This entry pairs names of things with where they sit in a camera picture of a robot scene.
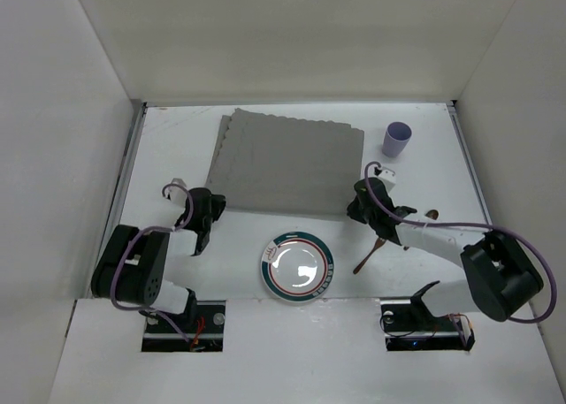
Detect grey cloth placemat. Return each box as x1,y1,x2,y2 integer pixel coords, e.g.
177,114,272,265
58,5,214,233
206,109,364,217

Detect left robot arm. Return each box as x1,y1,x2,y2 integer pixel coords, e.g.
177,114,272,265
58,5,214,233
90,182,226,333

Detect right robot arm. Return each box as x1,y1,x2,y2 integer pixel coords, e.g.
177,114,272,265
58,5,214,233
347,177,557,324

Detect brown wooden fork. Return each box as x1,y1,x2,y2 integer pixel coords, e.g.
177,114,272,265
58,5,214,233
353,237,386,275

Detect brown wooden spoon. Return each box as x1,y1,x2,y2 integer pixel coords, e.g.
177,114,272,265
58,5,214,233
398,210,439,250

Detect lilac plastic cup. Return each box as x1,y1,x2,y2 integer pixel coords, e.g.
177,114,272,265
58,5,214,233
382,121,412,158

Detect white plate with green rim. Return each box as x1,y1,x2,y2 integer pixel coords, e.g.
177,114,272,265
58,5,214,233
260,231,335,304

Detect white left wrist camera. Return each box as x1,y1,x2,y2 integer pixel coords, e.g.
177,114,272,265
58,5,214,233
162,178,187,205

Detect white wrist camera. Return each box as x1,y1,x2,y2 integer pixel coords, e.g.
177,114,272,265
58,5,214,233
162,178,187,205
374,166,396,193

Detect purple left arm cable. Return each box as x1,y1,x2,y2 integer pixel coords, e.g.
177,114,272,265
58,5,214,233
109,183,198,343

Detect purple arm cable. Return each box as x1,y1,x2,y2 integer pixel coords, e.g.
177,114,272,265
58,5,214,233
109,183,198,343
364,160,558,324

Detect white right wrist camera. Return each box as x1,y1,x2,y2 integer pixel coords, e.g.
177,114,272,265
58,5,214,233
374,166,396,193

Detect left aluminium frame rail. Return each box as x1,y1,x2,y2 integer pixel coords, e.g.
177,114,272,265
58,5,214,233
85,99,147,299

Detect aluminium frame rail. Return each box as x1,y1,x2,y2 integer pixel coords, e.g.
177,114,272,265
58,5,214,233
85,99,147,299
447,101,493,224

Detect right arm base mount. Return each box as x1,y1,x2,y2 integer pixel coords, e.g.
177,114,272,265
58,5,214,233
379,299,476,352

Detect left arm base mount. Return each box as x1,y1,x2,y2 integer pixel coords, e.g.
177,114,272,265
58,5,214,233
141,301,226,353

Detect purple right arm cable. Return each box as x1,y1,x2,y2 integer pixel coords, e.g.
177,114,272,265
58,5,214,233
364,160,558,324

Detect right aluminium frame rail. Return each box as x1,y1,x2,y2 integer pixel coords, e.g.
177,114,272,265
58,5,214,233
447,101,493,224

